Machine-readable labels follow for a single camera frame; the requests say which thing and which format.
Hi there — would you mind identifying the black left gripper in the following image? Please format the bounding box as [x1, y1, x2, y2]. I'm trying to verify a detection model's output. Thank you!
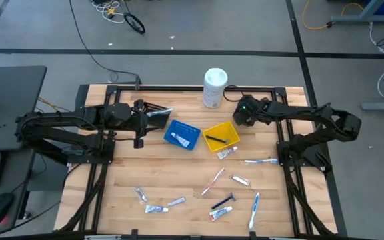
[130, 99, 151, 150]

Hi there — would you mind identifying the clear packaged toothbrush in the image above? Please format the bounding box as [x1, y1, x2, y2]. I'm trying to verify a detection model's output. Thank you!
[146, 107, 175, 117]

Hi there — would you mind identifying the yellow plastic basket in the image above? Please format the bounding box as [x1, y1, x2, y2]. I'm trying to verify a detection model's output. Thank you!
[201, 121, 241, 153]

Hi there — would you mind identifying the blue plastic basket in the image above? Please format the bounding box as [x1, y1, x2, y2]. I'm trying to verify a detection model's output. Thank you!
[163, 119, 202, 151]

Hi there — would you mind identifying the dark blue razor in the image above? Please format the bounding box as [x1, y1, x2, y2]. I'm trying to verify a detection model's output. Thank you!
[211, 192, 237, 211]
[205, 134, 230, 145]

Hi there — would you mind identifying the white red toothpaste tube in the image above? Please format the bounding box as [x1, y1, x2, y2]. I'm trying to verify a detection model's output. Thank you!
[208, 205, 233, 222]
[216, 145, 239, 160]

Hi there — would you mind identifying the grey packaged item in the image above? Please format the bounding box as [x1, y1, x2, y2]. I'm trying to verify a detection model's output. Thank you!
[133, 185, 149, 205]

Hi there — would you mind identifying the small clear packaged item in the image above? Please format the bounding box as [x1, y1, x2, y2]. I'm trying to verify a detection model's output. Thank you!
[230, 174, 251, 187]

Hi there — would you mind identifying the silver packaged tube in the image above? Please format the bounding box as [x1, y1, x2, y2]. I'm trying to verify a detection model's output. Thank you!
[167, 196, 187, 208]

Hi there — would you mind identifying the white blue toothpaste tube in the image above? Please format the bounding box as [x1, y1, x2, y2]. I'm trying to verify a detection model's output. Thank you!
[144, 204, 169, 214]

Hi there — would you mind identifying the pink toothbrush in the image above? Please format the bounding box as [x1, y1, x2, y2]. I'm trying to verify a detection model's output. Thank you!
[200, 167, 227, 197]

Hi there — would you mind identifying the blue white toothbrush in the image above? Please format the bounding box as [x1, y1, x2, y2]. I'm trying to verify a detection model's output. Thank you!
[247, 191, 261, 233]

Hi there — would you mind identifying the black mesh basket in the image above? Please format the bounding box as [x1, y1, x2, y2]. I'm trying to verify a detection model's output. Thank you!
[141, 101, 173, 129]

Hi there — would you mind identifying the white wipes canister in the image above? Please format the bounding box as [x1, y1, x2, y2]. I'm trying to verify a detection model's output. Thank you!
[202, 67, 229, 109]

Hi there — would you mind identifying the grey desk foot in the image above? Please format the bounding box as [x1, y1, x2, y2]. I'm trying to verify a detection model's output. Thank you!
[360, 101, 384, 111]
[327, 0, 384, 25]

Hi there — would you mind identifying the dark grey desk top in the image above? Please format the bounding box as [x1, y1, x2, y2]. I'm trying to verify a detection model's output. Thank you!
[0, 65, 48, 153]
[0, 148, 35, 234]

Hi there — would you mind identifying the black computer mouse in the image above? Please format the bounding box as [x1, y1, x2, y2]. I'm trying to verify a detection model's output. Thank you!
[0, 192, 15, 226]

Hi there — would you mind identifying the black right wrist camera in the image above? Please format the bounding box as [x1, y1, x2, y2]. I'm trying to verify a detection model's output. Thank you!
[232, 103, 258, 127]

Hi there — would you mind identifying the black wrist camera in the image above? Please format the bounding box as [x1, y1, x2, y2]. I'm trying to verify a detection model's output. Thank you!
[232, 103, 258, 127]
[104, 102, 133, 130]

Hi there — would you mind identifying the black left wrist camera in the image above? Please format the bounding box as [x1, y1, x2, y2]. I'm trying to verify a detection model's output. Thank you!
[104, 102, 133, 130]

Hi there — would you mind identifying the black aluminium table frame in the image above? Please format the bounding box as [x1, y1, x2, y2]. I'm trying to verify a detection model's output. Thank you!
[53, 83, 348, 238]

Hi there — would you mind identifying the yellow cable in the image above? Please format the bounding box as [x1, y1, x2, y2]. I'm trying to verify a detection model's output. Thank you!
[301, 0, 365, 31]

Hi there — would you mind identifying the thin black cable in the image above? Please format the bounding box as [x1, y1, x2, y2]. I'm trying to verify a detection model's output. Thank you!
[68, 0, 142, 91]

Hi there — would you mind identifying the black cable coil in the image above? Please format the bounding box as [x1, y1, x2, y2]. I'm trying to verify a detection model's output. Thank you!
[123, 12, 146, 35]

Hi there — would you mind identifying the white cable bundle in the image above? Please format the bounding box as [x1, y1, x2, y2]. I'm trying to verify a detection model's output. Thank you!
[91, 0, 126, 24]

